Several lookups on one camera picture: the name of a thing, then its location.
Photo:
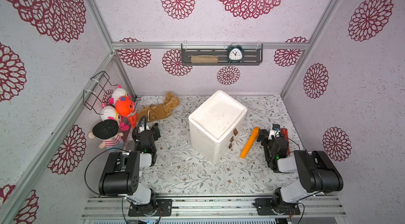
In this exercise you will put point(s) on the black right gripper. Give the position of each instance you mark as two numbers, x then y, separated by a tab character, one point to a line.
269	140

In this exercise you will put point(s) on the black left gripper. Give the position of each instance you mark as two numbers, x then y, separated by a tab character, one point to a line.
155	133

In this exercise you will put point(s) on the white three-drawer cabinet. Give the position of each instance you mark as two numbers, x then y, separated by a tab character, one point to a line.
215	125

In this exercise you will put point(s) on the red glitter microphone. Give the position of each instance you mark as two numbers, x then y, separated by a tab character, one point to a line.
284	133

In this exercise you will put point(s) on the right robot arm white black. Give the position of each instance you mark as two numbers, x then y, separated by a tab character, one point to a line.
316	172

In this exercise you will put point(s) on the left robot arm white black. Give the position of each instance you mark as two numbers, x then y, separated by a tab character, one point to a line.
122	171

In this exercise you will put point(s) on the brown plush toy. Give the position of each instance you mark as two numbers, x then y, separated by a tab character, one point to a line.
160	111

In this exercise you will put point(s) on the orange fish plush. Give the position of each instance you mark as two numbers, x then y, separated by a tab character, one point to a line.
127	108

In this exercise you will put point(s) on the floral table mat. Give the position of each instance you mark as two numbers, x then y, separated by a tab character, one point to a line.
181	169

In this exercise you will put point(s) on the black-haired doll striped shirt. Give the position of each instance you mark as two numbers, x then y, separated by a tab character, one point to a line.
108	132

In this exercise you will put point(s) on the pink white plush lower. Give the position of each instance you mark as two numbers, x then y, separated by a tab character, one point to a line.
109	112

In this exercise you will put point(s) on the pink white plush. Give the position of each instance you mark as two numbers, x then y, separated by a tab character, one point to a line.
117	94
109	112

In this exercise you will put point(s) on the pink white plush upper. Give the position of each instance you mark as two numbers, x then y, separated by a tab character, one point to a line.
117	94

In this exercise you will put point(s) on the teal alarm clock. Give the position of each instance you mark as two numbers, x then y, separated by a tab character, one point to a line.
235	54

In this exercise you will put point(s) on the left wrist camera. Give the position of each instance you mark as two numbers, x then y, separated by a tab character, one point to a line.
142	125

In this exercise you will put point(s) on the black wire wall basket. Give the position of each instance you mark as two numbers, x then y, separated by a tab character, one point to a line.
92	98

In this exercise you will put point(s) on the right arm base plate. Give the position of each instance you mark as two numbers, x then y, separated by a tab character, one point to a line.
270	207

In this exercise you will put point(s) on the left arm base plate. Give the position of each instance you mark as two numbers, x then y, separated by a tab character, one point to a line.
156	208

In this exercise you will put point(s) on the grey wall shelf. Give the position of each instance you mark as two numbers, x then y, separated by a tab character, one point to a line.
253	54

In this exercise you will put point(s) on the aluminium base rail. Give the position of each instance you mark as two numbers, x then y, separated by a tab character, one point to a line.
192	206

